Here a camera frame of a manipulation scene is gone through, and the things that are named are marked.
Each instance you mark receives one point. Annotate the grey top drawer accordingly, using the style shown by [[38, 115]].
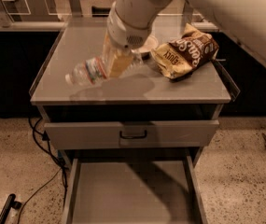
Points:
[[106, 135]]

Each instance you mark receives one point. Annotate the clear plastic water bottle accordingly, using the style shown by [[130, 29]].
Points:
[[94, 71]]

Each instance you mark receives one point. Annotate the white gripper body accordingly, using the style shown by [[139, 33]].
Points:
[[122, 33]]

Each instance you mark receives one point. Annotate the grey open middle drawer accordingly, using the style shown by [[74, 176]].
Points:
[[133, 192]]

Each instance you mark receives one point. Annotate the white paper bowl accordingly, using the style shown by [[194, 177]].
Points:
[[150, 44]]

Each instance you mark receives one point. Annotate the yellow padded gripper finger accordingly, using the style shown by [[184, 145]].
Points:
[[107, 50], [117, 62]]

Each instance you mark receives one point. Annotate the black power strip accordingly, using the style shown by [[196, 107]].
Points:
[[11, 203]]

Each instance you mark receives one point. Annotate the grey drawer cabinet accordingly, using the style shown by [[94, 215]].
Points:
[[141, 95]]

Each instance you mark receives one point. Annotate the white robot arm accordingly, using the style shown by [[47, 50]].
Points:
[[129, 22]]

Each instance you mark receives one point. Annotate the black drawer handle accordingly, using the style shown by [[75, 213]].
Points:
[[122, 135]]

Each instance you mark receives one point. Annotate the clear acrylic barrier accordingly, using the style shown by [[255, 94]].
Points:
[[66, 11]]

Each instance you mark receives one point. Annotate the brown yellow chip bag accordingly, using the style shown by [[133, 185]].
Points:
[[182, 56]]

